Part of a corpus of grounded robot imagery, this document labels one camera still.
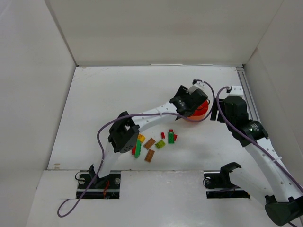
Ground green lego plate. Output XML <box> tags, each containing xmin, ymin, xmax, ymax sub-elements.
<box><xmin>168</xmin><ymin>131</ymin><xmax>175</xmax><ymax>144</ymax></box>

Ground lime lego with yellow studs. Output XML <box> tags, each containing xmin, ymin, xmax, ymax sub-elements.
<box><xmin>155</xmin><ymin>140</ymin><xmax>166</xmax><ymax>149</ymax></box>

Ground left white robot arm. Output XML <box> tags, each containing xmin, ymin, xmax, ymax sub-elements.
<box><xmin>93</xmin><ymin>80</ymin><xmax>208</xmax><ymax>178</ymax></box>

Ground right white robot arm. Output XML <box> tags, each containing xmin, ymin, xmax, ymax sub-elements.
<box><xmin>211</xmin><ymin>95</ymin><xmax>303</xmax><ymax>226</ymax></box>

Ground orange round divided container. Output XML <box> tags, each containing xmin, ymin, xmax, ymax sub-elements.
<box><xmin>183</xmin><ymin>99</ymin><xmax>210</xmax><ymax>123</ymax></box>

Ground brown lego plate upper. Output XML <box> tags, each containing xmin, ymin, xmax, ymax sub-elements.
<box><xmin>144</xmin><ymin>138</ymin><xmax>156</xmax><ymax>150</ymax></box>

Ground brown lego plate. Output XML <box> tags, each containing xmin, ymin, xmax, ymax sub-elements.
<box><xmin>144</xmin><ymin>149</ymin><xmax>155</xmax><ymax>163</ymax></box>
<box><xmin>144</xmin><ymin>138</ymin><xmax>156</xmax><ymax>150</ymax></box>

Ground yellow curved lego brick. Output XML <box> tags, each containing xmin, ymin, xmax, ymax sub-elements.
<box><xmin>138</xmin><ymin>134</ymin><xmax>145</xmax><ymax>143</ymax></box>

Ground brown lego plate lower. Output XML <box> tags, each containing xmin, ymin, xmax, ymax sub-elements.
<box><xmin>144</xmin><ymin>149</ymin><xmax>155</xmax><ymax>163</ymax></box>

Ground long green lego brick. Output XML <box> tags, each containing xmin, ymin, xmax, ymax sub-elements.
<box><xmin>134</xmin><ymin>140</ymin><xmax>142</xmax><ymax>158</ymax></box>

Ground aluminium rail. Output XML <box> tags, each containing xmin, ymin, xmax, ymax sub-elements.
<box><xmin>236</xmin><ymin>67</ymin><xmax>260</xmax><ymax>122</ymax></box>

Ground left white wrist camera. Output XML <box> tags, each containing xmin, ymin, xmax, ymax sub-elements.
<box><xmin>187</xmin><ymin>79</ymin><xmax>206</xmax><ymax>94</ymax></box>

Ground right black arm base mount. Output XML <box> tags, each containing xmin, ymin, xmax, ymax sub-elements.
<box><xmin>203</xmin><ymin>162</ymin><xmax>250</xmax><ymax>199</ymax></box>

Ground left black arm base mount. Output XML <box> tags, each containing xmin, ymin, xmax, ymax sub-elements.
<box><xmin>75</xmin><ymin>169</ymin><xmax>121</xmax><ymax>200</ymax></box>

